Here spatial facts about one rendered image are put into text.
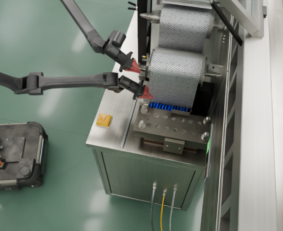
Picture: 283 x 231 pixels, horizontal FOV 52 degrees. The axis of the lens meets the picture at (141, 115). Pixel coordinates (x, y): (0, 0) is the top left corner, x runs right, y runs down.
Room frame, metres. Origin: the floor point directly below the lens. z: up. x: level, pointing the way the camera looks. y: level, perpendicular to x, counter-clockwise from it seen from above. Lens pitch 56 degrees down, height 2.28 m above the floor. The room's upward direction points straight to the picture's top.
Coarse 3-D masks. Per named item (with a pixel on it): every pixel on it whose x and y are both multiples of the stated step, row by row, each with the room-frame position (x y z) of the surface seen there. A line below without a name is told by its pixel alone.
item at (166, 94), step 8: (152, 88) 0.94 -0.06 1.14; (160, 88) 0.93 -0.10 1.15; (168, 88) 0.92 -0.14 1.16; (176, 88) 0.91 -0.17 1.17; (184, 88) 0.91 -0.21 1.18; (192, 88) 0.90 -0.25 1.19; (160, 96) 0.93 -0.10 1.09; (168, 96) 0.92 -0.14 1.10; (176, 96) 0.91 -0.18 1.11; (184, 96) 0.90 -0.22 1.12; (192, 96) 0.90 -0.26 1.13; (168, 104) 0.92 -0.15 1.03; (176, 104) 0.91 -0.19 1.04; (184, 104) 0.90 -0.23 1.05; (192, 104) 0.89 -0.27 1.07
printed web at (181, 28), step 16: (176, 16) 1.18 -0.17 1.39; (192, 16) 1.18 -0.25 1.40; (208, 16) 1.17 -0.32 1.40; (160, 32) 1.18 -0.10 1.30; (176, 32) 1.16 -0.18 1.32; (192, 32) 1.14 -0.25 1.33; (176, 48) 1.16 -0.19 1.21; (192, 48) 1.14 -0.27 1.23; (160, 64) 0.96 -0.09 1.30; (176, 64) 0.95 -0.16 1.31; (192, 64) 0.95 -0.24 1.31; (160, 80) 0.93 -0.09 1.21; (176, 80) 0.92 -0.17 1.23; (192, 80) 0.90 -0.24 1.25
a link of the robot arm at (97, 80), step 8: (32, 72) 0.97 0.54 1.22; (40, 72) 0.98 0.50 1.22; (104, 72) 0.98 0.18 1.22; (112, 72) 0.98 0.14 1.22; (40, 80) 0.93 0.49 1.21; (48, 80) 0.93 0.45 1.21; (56, 80) 0.93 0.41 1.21; (64, 80) 0.93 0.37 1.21; (72, 80) 0.94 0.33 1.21; (80, 80) 0.94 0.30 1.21; (88, 80) 0.94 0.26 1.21; (96, 80) 0.94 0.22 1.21; (112, 80) 0.94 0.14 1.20; (40, 88) 0.90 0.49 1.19; (48, 88) 0.92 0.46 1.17; (104, 88) 0.93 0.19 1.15
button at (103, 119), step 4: (100, 116) 0.91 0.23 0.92; (104, 116) 0.91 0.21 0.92; (108, 116) 0.91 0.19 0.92; (100, 120) 0.89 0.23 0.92; (104, 120) 0.89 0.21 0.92; (108, 120) 0.89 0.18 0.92; (96, 124) 0.87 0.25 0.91; (100, 124) 0.87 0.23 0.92; (104, 124) 0.86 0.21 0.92; (108, 124) 0.87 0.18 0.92
